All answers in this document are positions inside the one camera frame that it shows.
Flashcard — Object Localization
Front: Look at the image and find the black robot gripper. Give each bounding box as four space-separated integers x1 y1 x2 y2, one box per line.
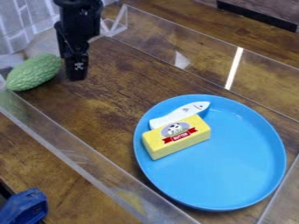
52 0 104 81

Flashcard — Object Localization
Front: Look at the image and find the green textured toy vegetable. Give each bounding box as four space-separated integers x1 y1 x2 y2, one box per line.
6 53 62 91

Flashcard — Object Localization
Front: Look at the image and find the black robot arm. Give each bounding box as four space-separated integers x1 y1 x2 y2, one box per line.
54 0 104 81

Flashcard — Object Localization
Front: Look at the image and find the blue round plastic tray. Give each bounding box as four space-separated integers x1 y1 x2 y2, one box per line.
134 94 286 211

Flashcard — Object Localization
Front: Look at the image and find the white grid patterned cloth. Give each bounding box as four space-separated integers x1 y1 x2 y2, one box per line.
0 0 60 55

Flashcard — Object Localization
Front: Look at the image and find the white toy fish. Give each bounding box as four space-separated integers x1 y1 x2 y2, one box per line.
150 101 211 130

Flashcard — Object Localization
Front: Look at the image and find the yellow toy butter block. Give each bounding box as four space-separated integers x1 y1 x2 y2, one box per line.
142 115 211 160

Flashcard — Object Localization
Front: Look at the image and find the clear acrylic barrier wall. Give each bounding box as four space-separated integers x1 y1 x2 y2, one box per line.
0 0 299 224

